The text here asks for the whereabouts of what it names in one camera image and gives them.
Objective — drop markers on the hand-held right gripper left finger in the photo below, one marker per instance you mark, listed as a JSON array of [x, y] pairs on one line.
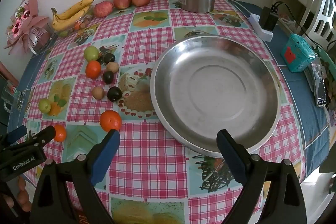
[[105, 153]]

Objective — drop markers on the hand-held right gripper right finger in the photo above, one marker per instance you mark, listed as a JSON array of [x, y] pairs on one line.
[[233, 158]]

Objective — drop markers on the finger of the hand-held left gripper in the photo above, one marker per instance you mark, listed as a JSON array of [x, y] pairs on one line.
[[17, 133], [45, 136]]

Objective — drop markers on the orange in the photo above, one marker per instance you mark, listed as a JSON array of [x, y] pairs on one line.
[[76, 26], [93, 69], [60, 133], [110, 120]]

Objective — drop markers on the green jujube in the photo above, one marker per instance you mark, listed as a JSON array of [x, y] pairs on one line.
[[91, 53], [44, 105], [63, 33]]

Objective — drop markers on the dark plum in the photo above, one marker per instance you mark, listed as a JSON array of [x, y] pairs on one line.
[[114, 94], [107, 77], [109, 58]]

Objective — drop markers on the brown kiwi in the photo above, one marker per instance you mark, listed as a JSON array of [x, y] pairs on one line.
[[83, 25], [98, 92], [113, 66]]

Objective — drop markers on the round steel plate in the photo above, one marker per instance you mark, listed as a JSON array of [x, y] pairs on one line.
[[218, 92]]

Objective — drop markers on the person's left hand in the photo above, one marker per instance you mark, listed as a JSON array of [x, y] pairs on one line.
[[23, 196]]

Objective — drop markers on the clear glass mug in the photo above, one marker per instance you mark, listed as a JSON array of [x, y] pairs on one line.
[[10, 94]]

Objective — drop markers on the pink checkered printed tablecloth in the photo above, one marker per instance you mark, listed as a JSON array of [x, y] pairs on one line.
[[147, 161]]

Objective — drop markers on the pink flower bouquet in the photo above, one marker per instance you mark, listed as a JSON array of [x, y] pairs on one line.
[[26, 27]]

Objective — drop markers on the black phone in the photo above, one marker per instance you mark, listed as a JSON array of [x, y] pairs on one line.
[[321, 92]]

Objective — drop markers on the yellow banana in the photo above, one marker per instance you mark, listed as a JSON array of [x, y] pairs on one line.
[[68, 20], [76, 7]]

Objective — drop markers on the teal box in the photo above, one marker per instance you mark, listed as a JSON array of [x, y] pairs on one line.
[[296, 53]]

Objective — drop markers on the clear plastic container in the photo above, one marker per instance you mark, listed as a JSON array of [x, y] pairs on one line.
[[84, 19]]

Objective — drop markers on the white power strip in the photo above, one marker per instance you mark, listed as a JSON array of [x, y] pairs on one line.
[[263, 32]]

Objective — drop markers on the black charger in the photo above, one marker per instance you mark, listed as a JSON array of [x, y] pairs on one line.
[[267, 18]]

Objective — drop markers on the white chair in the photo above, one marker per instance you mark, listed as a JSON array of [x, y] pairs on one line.
[[325, 3]]

